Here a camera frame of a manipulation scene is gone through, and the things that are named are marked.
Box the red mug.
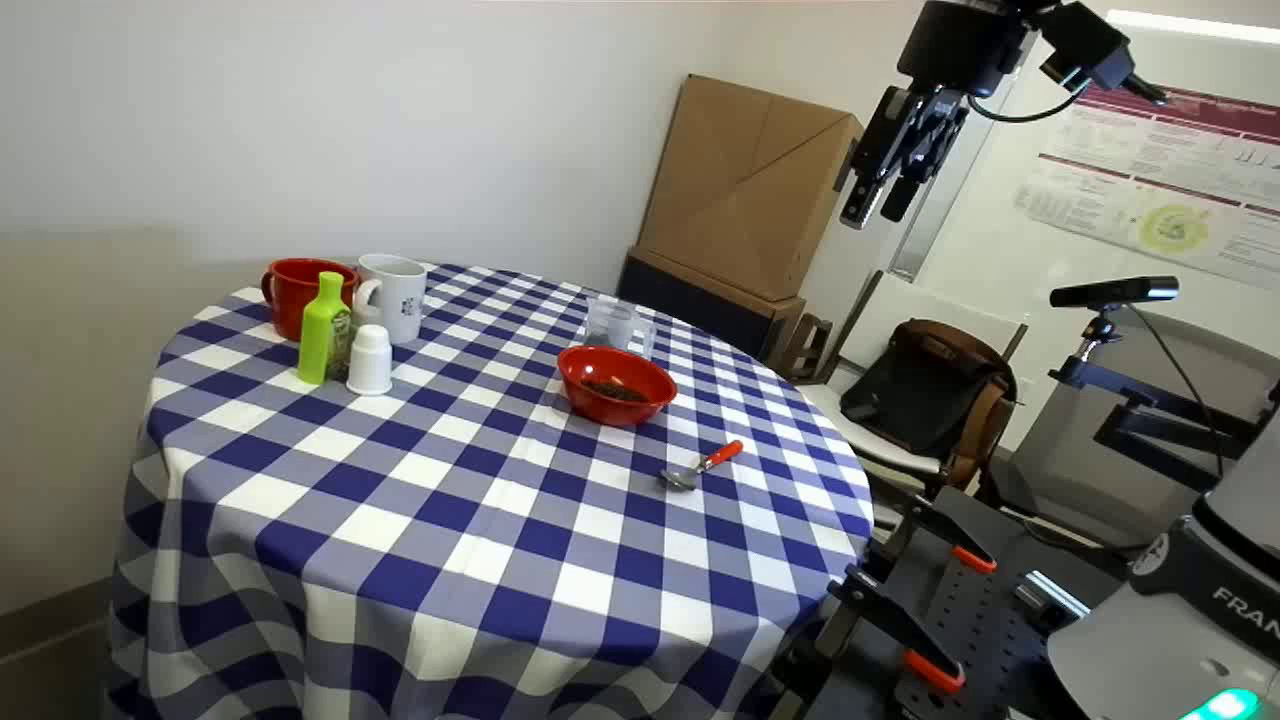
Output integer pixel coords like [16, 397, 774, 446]
[258, 256, 368, 343]

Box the white mug with print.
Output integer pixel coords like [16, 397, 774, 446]
[347, 256, 438, 353]

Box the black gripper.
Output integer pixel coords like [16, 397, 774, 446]
[835, 0, 1038, 232]

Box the orange handled black clamp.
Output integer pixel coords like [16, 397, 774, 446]
[835, 570, 972, 701]
[905, 493, 1006, 582]

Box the metal spoon orange handle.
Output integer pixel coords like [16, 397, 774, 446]
[657, 435, 747, 497]

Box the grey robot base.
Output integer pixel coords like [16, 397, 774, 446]
[1044, 403, 1280, 720]

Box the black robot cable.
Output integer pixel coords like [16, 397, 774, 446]
[965, 56, 1100, 130]

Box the green plastic bottle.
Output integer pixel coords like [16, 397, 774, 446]
[294, 269, 362, 389]

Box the brown leather bag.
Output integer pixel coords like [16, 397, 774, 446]
[835, 316, 1021, 493]

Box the blue black camera stand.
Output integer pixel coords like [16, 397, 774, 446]
[1057, 303, 1272, 493]

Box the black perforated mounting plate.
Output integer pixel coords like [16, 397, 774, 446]
[783, 484, 1126, 720]

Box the small white plastic bottle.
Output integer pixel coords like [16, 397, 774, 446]
[343, 319, 402, 400]

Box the large brown cardboard box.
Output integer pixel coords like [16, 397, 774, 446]
[629, 72, 868, 309]

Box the blue white checked tablecloth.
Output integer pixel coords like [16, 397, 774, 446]
[102, 256, 879, 720]

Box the black stereo camera bar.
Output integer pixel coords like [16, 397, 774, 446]
[1048, 274, 1185, 312]

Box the red bowl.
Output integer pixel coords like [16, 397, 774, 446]
[555, 341, 681, 431]

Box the white poster maroon header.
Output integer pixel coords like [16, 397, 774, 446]
[1014, 70, 1280, 283]

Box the grey metal cabinet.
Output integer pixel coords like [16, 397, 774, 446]
[997, 312, 1280, 551]

